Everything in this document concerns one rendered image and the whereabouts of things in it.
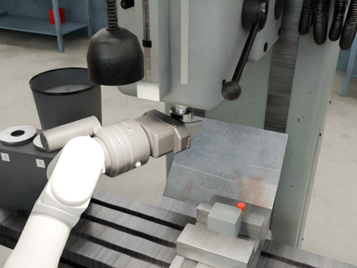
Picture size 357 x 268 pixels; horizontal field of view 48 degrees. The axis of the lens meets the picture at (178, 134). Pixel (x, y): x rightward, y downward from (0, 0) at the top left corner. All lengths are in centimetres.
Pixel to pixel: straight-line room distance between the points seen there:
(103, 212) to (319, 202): 185
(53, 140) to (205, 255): 38
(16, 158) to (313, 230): 184
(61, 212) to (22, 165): 46
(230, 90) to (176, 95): 10
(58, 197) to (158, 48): 26
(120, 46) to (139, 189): 224
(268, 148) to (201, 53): 59
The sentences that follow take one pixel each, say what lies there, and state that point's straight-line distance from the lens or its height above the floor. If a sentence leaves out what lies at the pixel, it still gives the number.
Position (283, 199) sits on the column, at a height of 84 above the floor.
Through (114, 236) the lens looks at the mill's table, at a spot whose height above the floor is 91.
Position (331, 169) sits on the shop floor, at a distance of 308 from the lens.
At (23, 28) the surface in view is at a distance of 604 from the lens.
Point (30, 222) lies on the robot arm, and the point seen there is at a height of 121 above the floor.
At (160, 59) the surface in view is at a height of 141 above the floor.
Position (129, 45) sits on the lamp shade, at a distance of 50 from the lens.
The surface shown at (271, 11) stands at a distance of 83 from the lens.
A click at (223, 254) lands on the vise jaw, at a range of 82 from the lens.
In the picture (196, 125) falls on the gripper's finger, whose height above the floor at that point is 124.
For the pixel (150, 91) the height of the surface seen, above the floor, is 136.
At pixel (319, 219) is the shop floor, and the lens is 259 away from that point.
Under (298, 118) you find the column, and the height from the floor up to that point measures 112.
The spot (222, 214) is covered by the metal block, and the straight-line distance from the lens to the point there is 86.
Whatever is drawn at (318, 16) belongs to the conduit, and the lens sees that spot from 85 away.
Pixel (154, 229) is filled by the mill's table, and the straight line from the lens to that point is 103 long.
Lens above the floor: 160
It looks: 29 degrees down
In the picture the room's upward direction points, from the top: straight up
